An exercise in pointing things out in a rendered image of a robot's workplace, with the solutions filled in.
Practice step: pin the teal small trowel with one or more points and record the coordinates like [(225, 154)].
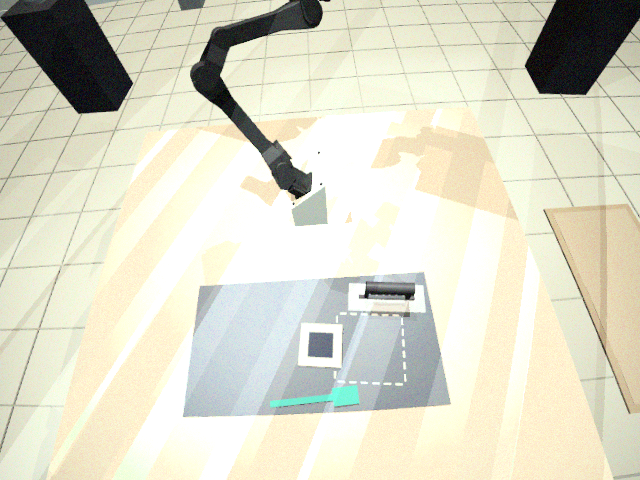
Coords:
[(342, 396)]

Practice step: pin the cream square tile with blue-grey centre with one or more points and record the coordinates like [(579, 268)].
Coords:
[(320, 345)]

